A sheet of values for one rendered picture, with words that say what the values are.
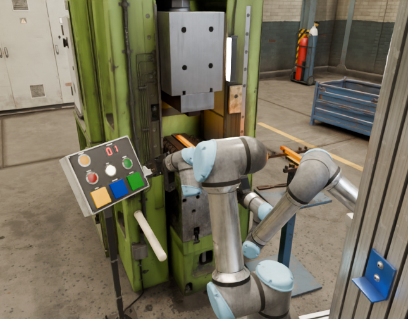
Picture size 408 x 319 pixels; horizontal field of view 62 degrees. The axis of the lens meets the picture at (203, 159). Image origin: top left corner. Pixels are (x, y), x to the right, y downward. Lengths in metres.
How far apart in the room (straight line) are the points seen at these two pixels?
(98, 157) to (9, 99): 5.43
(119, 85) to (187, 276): 1.28
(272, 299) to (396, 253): 0.41
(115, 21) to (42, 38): 5.11
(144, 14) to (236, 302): 1.39
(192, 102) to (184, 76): 0.15
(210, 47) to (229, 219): 1.08
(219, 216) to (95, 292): 1.73
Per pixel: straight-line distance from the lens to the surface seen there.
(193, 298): 2.45
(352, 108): 5.52
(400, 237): 0.83
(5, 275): 2.98
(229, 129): 2.18
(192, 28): 1.79
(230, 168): 0.95
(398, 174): 0.80
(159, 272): 2.49
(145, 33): 1.85
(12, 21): 6.82
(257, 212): 1.49
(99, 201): 1.58
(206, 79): 1.85
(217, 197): 0.97
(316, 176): 1.25
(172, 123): 2.37
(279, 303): 1.14
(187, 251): 2.20
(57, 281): 2.77
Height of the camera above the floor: 1.79
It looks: 24 degrees down
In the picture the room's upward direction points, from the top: straight up
